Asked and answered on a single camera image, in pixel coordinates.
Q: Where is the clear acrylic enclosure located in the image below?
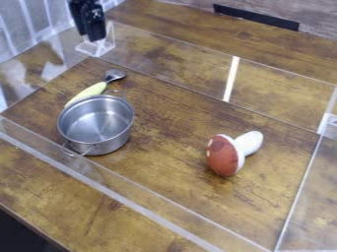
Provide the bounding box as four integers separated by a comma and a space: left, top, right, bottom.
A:
0, 24, 337, 252

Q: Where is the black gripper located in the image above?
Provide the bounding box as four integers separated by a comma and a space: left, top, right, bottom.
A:
66, 0, 106, 41

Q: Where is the green handled metal spoon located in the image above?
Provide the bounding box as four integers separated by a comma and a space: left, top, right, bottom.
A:
65, 69, 126, 106

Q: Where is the red plush mushroom toy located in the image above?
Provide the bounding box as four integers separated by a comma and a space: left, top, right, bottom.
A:
205, 131, 263, 176

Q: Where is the clear acrylic triangle bracket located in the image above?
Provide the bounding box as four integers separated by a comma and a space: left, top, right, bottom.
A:
74, 21, 116, 57

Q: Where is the black bar on table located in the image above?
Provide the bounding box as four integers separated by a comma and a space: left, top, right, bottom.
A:
212, 4, 299, 32

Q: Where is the stainless steel pot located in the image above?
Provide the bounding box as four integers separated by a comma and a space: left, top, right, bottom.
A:
56, 90, 133, 157

